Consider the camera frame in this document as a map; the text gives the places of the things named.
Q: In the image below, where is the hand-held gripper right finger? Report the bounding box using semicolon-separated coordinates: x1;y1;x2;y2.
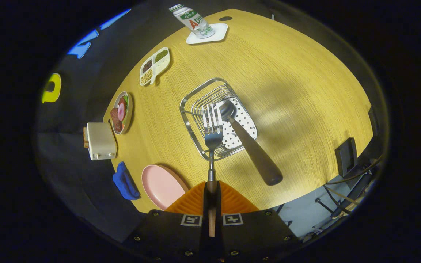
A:
212;182;301;260

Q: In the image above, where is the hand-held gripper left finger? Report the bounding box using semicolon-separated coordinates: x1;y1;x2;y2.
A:
123;182;211;262

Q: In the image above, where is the spoon with brown handle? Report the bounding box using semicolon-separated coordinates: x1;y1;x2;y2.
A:
218;99;283;186

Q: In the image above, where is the fork with wooden handle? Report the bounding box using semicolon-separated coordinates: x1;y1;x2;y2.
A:
202;103;224;238

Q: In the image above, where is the pink oval plate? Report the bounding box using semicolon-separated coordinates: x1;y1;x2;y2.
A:
141;164;189;211

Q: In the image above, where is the blue cloth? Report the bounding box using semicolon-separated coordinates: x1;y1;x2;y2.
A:
112;162;141;201

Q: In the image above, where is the white dotted basket liner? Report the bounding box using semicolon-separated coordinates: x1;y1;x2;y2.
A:
220;97;258;150

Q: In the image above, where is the white toaster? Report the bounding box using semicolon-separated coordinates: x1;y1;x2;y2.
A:
86;122;117;161

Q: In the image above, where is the black box at table edge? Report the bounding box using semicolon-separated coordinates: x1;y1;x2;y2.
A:
368;106;379;137
334;137;358;178

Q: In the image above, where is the round plate of toy food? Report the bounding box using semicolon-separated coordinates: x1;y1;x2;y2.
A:
110;91;133;135

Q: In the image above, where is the white divided dish with beans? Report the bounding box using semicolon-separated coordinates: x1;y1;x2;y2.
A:
139;47;170;87

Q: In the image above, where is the white square coaster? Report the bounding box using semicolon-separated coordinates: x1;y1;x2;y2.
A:
186;23;229;45

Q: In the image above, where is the clear plastic drink bottle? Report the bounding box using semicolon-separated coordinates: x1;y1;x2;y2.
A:
169;4;215;39

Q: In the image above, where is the metal wire basket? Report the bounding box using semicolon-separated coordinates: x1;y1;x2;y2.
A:
179;77;258;161

